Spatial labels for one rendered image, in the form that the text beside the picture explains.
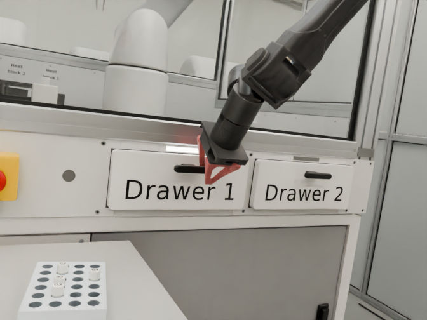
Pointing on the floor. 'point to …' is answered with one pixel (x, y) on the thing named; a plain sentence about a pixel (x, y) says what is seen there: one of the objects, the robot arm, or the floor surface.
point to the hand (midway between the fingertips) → (206, 174)
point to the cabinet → (225, 259)
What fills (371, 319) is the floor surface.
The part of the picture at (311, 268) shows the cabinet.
